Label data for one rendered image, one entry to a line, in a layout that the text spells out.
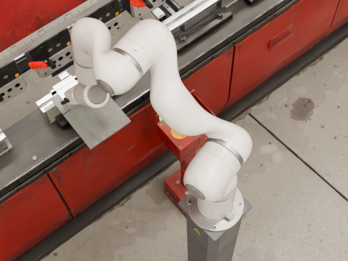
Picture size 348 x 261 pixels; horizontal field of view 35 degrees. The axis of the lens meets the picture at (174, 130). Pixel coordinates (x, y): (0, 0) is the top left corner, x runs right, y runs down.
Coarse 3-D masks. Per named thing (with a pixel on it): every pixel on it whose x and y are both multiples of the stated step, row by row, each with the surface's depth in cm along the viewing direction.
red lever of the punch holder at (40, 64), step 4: (48, 60) 184; (28, 64) 177; (32, 64) 177; (36, 64) 178; (40, 64) 179; (44, 64) 180; (48, 64) 182; (52, 64) 183; (32, 68) 177; (36, 68) 178; (40, 68) 180; (52, 68) 183
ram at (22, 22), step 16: (0, 0) 154; (16, 0) 157; (32, 0) 161; (48, 0) 166; (64, 0) 170; (80, 0) 175; (0, 16) 158; (16, 16) 162; (32, 16) 166; (48, 16) 171; (80, 16) 180; (0, 32) 162; (16, 32) 167; (32, 32) 171; (48, 32) 176; (0, 48) 167; (0, 64) 172
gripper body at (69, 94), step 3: (72, 87) 193; (69, 90) 191; (72, 90) 188; (66, 93) 190; (69, 93) 187; (72, 93) 186; (66, 96) 191; (69, 96) 187; (72, 96) 186; (69, 99) 189; (72, 99) 186; (69, 102) 192; (72, 102) 188; (75, 102) 187
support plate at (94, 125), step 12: (60, 108) 205; (84, 108) 205; (96, 108) 205; (108, 108) 205; (120, 108) 205; (72, 120) 203; (84, 120) 203; (96, 120) 203; (108, 120) 202; (120, 120) 202; (84, 132) 201; (96, 132) 200; (108, 132) 200; (96, 144) 198
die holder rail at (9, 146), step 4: (0, 128) 206; (0, 132) 205; (0, 136) 204; (4, 136) 204; (0, 140) 203; (4, 140) 213; (0, 144) 206; (4, 144) 208; (8, 144) 212; (0, 148) 208; (4, 148) 209; (8, 148) 211; (12, 148) 212; (0, 152) 210; (4, 152) 211
